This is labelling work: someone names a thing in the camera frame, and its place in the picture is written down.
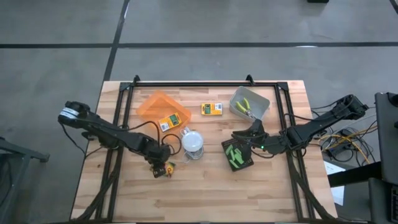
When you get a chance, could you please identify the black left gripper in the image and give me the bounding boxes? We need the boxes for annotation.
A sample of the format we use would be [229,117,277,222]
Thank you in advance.
[144,142,172,179]

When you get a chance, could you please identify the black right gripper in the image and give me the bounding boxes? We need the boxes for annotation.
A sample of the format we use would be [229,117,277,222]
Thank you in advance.
[231,119,285,156]

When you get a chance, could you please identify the green handled pliers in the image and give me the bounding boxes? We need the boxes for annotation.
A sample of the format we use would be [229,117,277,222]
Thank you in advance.
[234,97,257,121]

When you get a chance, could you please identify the white mushroom lamp metal base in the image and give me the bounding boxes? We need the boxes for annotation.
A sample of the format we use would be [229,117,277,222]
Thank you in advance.
[180,130,205,161]

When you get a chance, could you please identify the grey plastic bin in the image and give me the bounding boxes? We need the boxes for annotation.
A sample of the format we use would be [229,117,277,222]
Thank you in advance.
[229,86,271,122]

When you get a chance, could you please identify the black mesh basket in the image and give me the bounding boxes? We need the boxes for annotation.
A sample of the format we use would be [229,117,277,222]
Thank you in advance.
[221,136,255,172]

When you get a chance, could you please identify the orange translucent plastic bin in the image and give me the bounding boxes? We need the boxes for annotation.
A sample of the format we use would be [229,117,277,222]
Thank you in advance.
[136,90,192,134]

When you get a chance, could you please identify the black power strip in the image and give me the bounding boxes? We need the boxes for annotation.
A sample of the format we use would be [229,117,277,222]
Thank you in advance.
[325,141,354,158]

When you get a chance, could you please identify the white paper sheet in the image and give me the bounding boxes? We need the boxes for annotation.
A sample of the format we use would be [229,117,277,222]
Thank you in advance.
[330,185,345,207]
[323,160,346,177]

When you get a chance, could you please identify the black bench bar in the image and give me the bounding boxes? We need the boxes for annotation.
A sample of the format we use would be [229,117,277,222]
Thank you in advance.
[327,161,382,188]

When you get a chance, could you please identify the grey metal stand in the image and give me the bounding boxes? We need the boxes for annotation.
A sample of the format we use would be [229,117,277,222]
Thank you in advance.
[0,136,50,224]

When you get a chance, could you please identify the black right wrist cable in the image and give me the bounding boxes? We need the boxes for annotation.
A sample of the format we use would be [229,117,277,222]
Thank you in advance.
[248,112,312,159]

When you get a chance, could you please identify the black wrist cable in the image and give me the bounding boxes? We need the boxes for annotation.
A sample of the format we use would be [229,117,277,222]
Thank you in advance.
[248,112,312,159]
[123,120,183,156]

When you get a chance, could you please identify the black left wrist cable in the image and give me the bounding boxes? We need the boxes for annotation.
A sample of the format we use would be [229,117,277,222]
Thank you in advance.
[123,120,183,156]

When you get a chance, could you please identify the white lamp cable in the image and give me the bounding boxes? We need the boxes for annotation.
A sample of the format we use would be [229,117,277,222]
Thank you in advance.
[179,126,205,164]

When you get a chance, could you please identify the black aluminium rig frame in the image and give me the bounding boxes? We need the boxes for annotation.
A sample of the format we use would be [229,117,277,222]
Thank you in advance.
[73,74,336,223]

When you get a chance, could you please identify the yellow floor cable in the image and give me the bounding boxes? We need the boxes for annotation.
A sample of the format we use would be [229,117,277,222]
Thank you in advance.
[318,126,379,164]

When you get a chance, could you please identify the black trailing arm cable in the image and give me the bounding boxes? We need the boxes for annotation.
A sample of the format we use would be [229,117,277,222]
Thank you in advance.
[59,123,105,158]

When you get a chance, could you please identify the black floor cable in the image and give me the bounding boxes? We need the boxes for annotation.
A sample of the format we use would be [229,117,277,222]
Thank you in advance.
[323,124,377,164]

